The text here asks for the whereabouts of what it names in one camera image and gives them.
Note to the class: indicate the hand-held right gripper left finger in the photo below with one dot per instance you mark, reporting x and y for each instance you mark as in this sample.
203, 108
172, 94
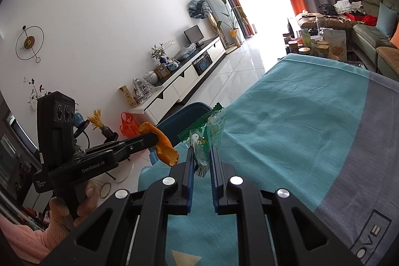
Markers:
189, 182

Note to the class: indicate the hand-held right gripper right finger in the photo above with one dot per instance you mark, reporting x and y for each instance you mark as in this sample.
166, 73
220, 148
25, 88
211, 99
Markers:
215, 182

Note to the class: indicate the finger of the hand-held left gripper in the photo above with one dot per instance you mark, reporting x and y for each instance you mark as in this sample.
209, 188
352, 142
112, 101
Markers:
137, 143
103, 147

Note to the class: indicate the orange fruit peel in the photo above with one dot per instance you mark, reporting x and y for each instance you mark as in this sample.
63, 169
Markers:
162, 147

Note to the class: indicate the green snack wrapper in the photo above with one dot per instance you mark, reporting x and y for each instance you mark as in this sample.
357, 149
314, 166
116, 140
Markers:
202, 135

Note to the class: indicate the person's left hand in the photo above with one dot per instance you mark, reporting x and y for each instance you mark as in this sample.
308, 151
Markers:
90, 197

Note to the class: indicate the black tiered plant stand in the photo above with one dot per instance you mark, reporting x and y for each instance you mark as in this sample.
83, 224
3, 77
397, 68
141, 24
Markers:
111, 137

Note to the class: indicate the orange plastic bag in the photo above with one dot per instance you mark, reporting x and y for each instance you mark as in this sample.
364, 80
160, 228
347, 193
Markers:
127, 127

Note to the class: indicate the dark vase with yellow wheat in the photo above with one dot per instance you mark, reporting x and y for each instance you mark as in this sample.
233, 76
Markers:
102, 127

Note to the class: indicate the teal vase with plant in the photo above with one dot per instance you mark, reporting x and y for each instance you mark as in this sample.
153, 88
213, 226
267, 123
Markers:
78, 119

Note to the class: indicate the tan rubber band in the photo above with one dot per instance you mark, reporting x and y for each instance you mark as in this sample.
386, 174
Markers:
100, 191

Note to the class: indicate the yellow printed box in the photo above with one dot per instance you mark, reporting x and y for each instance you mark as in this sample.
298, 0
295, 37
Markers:
129, 96

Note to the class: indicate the dark shelf unit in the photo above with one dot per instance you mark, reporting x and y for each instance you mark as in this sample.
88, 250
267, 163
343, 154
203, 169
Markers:
15, 166

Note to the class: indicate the clear glass ornament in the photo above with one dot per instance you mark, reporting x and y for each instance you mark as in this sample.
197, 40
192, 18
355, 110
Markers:
141, 90

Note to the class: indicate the teal chair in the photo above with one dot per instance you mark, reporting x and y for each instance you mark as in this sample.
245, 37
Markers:
184, 115

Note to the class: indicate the white lidded jar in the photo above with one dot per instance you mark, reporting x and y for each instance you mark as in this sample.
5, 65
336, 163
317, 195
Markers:
149, 77

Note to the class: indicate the white black TV cabinet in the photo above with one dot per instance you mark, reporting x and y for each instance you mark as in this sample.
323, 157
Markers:
187, 76

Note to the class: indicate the blue white porcelain jar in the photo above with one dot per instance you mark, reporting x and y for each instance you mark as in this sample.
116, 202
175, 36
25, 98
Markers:
173, 65

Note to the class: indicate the plant in blue vase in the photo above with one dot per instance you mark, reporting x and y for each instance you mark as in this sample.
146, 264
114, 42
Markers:
159, 54

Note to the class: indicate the black built-in appliance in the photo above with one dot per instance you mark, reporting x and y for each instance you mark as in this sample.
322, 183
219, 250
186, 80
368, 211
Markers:
202, 63

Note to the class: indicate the clear plastic bag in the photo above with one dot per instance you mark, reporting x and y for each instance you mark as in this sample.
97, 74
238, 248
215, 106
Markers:
187, 51

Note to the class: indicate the black monitor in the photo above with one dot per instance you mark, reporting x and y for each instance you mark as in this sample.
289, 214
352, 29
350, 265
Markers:
194, 34

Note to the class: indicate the rattan floor stand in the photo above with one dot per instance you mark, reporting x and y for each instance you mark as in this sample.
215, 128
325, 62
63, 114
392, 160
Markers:
215, 24

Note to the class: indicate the cloth covered fan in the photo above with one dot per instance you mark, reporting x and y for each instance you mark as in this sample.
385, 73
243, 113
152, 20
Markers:
198, 9

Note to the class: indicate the tall plant in yellow pot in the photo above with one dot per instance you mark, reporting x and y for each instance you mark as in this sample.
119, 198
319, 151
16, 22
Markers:
232, 23

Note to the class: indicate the kraft paper snack bag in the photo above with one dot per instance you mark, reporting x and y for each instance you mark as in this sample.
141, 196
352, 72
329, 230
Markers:
335, 43

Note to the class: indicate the dark glass coffee table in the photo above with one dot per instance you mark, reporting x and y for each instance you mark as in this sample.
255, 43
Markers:
353, 58

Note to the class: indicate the brown leather ottoman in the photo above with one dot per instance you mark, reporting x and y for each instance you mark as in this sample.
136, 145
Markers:
321, 19

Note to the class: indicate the black bag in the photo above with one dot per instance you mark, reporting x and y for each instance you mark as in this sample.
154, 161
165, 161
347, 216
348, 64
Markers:
327, 8

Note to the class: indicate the green sofa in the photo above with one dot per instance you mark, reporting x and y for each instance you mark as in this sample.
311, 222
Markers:
371, 32

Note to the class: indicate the pile of white clothes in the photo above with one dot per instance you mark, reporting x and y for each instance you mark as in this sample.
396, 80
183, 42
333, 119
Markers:
347, 5

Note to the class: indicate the red cloth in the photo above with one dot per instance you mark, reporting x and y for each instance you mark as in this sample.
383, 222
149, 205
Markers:
366, 18

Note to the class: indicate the orange cushion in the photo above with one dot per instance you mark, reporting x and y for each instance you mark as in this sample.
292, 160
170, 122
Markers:
395, 40

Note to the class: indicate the blue cushion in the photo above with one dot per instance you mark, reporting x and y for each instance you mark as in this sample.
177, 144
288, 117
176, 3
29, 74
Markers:
386, 19

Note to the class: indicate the black gold wall clock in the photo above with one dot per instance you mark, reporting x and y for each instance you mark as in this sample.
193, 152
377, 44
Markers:
29, 41

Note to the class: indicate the white wall socket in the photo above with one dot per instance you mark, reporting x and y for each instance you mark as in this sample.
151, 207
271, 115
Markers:
170, 43

